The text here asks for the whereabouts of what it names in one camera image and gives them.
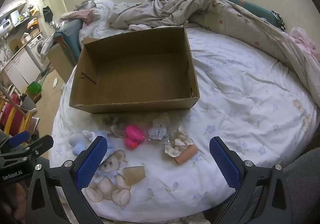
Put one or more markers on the green plastic bin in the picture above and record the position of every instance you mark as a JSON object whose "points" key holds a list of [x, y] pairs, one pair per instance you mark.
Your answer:
{"points": [[33, 87]]}

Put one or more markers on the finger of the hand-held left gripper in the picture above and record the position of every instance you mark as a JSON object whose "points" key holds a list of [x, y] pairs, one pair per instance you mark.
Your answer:
{"points": [[41, 145], [18, 139]]}

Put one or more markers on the torn cardboard scrap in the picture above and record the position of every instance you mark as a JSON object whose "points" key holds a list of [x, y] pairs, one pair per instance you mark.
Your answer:
{"points": [[133, 175]]}

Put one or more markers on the grey pink garment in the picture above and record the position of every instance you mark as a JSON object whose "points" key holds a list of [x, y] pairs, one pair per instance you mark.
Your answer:
{"points": [[83, 10]]}

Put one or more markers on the pink rubber duck toy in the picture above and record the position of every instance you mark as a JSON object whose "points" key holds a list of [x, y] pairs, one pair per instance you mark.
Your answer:
{"points": [[133, 135]]}

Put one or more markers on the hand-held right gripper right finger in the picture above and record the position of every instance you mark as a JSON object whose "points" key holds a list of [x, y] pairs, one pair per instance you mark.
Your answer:
{"points": [[225, 161]]}

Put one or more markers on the white teddy print bed sheet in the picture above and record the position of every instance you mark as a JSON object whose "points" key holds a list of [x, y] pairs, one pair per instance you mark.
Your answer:
{"points": [[237, 89]]}

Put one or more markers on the white washing machine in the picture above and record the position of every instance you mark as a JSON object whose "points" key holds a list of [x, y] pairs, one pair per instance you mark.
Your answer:
{"points": [[37, 47]]}

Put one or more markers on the red suitcase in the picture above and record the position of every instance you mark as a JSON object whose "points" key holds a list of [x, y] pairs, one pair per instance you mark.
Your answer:
{"points": [[11, 116]]}

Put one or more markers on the clear bag of mottled fabric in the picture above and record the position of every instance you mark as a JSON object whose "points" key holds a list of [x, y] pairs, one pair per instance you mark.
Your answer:
{"points": [[116, 129]]}

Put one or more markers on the light blue white plush toy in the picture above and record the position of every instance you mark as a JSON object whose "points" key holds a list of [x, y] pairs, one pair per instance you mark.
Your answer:
{"points": [[77, 147]]}

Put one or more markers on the brown bedside cabinet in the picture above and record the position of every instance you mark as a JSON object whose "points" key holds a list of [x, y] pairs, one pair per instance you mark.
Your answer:
{"points": [[60, 61]]}

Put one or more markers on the white floral pillow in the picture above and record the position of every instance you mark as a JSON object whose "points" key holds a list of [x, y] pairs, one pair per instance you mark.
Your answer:
{"points": [[102, 16]]}

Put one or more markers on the person's grey trouser leg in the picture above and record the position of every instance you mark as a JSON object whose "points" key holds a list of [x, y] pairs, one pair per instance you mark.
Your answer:
{"points": [[302, 184]]}

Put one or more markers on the black white checkered cloth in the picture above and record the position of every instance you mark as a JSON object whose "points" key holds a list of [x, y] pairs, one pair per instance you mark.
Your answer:
{"points": [[278, 20]]}

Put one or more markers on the teal cushion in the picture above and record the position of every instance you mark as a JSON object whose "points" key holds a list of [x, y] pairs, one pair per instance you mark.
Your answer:
{"points": [[68, 39]]}

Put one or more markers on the pink crumpled cloth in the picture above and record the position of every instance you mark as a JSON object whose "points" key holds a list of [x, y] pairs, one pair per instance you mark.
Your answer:
{"points": [[305, 41]]}

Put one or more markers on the pink white cloth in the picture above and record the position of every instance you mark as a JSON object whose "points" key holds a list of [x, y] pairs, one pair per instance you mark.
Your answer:
{"points": [[137, 27]]}

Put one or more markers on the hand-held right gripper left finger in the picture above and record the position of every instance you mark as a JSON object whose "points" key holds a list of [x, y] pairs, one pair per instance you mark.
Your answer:
{"points": [[91, 161]]}

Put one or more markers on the clear bag with white label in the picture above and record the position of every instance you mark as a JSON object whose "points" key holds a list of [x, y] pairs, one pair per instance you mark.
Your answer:
{"points": [[157, 132]]}

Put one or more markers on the beige floral quilt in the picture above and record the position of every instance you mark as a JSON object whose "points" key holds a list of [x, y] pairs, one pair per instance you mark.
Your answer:
{"points": [[250, 29]]}

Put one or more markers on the beige sock with white lace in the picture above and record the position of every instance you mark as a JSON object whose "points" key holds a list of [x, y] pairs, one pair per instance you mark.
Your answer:
{"points": [[186, 155]]}

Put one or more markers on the white cabinet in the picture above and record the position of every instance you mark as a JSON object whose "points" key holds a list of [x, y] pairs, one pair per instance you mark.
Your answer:
{"points": [[20, 69]]}

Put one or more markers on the teal pillow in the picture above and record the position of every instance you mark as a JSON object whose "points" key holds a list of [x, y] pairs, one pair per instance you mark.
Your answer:
{"points": [[252, 9]]}

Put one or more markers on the wooden rack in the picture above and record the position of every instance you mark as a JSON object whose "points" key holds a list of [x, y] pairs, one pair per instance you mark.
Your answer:
{"points": [[25, 121]]}

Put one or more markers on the brown cardboard box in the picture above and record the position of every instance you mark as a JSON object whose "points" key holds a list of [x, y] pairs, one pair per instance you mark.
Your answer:
{"points": [[137, 69]]}

